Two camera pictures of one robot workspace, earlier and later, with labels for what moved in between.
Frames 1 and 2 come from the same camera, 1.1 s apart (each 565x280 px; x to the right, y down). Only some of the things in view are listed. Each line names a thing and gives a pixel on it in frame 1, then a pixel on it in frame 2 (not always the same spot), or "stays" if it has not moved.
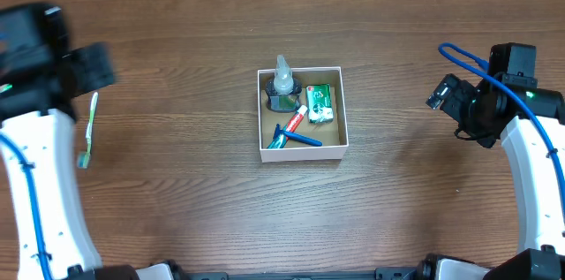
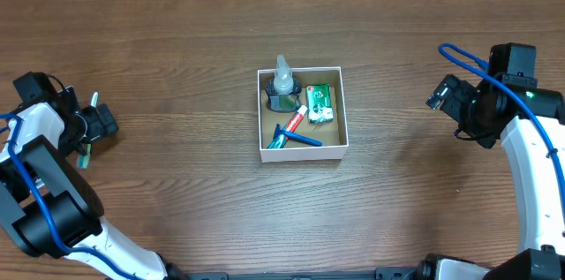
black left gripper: [95, 74] → [101, 125]
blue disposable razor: [296, 136] stays
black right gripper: [461, 95] stays
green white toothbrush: [84, 156] stays
